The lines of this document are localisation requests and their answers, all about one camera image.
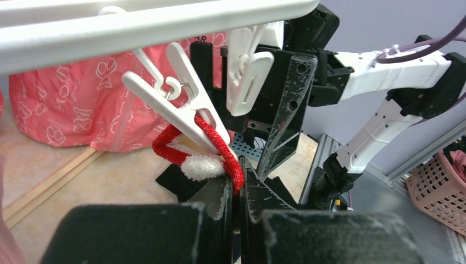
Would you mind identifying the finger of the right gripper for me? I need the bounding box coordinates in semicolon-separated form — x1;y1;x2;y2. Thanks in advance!
256;51;318;180

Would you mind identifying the red white-trimmed sock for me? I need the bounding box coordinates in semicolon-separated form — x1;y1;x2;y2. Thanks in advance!
152;116;245;195

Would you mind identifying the white plastic sock hanger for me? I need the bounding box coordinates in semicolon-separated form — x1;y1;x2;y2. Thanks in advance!
0;0;321;156

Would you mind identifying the pink laundry basket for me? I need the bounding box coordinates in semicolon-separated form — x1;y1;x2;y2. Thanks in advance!
406;151;465;236

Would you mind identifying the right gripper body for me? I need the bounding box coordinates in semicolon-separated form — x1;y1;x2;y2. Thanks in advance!
190;4;353;133

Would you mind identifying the black cloth pile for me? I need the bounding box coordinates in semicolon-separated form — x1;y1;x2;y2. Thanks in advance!
156;164;306;210

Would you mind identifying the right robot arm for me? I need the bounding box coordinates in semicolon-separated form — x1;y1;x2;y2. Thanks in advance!
191;5;465;210

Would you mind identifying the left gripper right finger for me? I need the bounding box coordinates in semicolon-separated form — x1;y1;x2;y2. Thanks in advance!
239;157;423;263

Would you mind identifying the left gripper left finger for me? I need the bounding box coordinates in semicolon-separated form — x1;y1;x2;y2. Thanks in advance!
41;177;232;263

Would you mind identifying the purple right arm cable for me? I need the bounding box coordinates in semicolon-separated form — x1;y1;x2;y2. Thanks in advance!
375;14;466;128

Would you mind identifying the wooden frame post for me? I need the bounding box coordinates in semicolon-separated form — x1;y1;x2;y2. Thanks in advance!
3;147;103;228

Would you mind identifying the light blue plastic basket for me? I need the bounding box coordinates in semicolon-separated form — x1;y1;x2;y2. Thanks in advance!
230;133;266;161

